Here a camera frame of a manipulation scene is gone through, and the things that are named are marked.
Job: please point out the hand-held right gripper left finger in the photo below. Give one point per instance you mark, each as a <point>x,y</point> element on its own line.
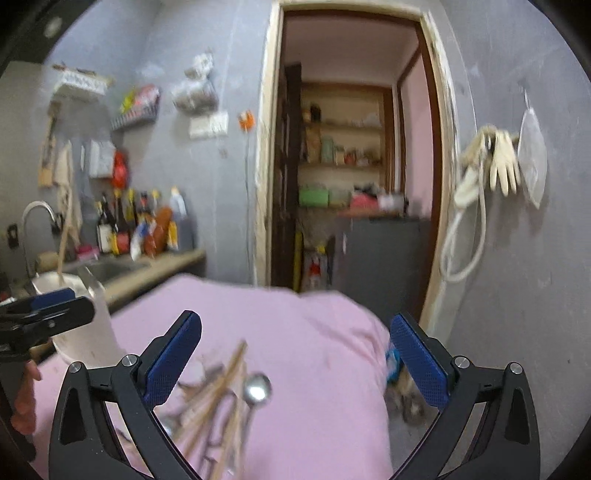
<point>173,360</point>

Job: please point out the red bottle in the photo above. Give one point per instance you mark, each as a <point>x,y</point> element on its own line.
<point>316,270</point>

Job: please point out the steel sink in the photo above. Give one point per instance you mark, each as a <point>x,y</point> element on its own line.
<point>111,270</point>

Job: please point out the pink folded cloth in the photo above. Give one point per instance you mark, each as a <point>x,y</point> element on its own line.
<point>364,202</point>

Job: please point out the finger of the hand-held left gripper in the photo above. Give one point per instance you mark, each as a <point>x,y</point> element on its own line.
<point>64,318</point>
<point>51,297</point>

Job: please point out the row of sauce bottles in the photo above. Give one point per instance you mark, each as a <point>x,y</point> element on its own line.
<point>138,226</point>

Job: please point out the cream door frame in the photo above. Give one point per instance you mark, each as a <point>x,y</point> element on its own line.
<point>264,138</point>

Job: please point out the wooden cutting board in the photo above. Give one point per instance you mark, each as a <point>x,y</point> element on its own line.
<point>47,152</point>

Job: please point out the white wall shelf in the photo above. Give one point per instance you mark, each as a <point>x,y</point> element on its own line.
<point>78,83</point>

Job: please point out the clear plastic bag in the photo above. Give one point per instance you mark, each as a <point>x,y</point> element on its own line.
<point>533,152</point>

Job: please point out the blue packet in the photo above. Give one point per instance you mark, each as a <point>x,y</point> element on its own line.
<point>393,362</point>

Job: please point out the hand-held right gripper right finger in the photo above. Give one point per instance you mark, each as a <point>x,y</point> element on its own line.
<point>418,364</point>

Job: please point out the green box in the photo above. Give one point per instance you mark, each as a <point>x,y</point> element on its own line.
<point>314,195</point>

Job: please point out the black wall outlet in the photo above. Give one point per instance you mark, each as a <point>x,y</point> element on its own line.
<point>12,235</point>

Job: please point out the white plastic utensil holder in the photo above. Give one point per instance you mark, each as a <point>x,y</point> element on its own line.
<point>87,337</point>

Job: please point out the white wall switch plate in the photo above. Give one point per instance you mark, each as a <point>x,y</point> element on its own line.
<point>207,125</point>

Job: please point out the wooden chopstick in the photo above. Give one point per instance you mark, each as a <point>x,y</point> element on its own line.
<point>221,385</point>
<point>231,434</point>

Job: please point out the metal faucet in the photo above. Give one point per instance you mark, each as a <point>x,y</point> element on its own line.
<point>34,206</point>

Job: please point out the orange wall hook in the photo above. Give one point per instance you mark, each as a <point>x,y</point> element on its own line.
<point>246,121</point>

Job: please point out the metal spoon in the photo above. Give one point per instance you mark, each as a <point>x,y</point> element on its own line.
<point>257,390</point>

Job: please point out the wooden shelf unit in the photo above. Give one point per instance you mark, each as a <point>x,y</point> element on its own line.
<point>341,127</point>

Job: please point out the grey refrigerator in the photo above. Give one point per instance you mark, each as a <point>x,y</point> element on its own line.
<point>383,263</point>

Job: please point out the white hanging plastic bag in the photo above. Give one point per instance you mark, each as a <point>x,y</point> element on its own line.
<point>100,157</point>

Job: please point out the person's left hand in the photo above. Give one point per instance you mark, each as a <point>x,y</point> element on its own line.
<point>25,406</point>

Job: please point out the kitchen counter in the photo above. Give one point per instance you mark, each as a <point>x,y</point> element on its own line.
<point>166,265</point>

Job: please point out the red plastic bag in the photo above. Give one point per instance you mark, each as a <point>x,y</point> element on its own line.
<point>121,168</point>

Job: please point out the dark wooden door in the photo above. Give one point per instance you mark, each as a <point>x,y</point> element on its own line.
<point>284,184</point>

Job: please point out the filled hanging plastic bag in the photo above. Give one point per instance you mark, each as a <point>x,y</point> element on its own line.
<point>194,92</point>

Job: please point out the cream rubber gloves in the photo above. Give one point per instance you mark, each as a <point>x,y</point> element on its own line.
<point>504,161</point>

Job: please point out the pink floral blanket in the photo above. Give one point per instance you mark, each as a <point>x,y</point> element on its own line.
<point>300,350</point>

